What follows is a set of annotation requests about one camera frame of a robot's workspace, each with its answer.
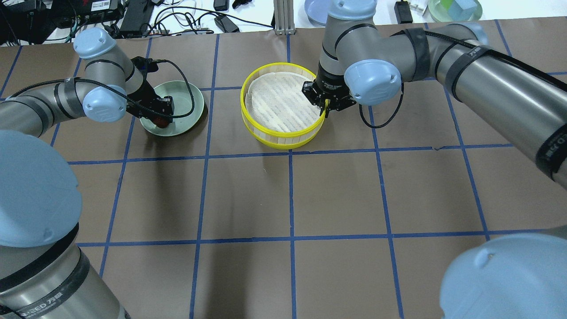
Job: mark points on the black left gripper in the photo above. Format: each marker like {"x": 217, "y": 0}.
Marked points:
{"x": 144, "y": 95}

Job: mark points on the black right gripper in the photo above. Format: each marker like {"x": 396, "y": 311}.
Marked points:
{"x": 328, "y": 83}

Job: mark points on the yellow steamer basket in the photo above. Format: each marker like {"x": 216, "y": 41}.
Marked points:
{"x": 274, "y": 109}

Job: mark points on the brown bun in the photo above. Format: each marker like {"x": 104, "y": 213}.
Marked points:
{"x": 161, "y": 122}

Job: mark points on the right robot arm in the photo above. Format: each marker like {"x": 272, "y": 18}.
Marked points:
{"x": 516, "y": 276}

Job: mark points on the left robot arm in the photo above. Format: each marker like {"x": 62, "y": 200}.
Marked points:
{"x": 45, "y": 274}

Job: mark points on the light green plate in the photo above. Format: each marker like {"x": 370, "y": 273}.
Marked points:
{"x": 183, "y": 102}

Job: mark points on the blue plate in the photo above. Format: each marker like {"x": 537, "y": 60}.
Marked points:
{"x": 317, "y": 11}

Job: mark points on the black power brick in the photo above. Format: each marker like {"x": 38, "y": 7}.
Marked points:
{"x": 136, "y": 19}

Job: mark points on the black power adapter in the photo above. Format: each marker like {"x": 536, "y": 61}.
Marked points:
{"x": 402, "y": 12}

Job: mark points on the green bowl with sponges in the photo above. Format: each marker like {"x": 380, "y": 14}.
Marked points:
{"x": 455, "y": 10}

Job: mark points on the aluminium frame post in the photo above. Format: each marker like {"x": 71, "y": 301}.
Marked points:
{"x": 284, "y": 17}

